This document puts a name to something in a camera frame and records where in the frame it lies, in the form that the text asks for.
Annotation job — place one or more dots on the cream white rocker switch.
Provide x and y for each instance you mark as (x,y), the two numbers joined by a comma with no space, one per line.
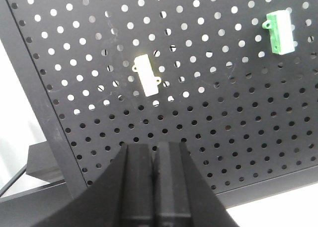
(142,66)

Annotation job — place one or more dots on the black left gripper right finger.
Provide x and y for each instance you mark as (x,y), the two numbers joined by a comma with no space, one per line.
(171,199)

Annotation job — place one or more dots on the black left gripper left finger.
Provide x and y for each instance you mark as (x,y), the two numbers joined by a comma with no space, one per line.
(138,195)

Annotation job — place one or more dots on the green white rocker switch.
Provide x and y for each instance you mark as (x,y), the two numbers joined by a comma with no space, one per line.
(278,23)

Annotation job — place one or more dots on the black box on desk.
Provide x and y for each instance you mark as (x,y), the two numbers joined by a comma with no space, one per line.
(41,163)

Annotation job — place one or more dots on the black perforated pegboard panel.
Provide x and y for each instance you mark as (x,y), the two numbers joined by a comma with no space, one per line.
(248,117)

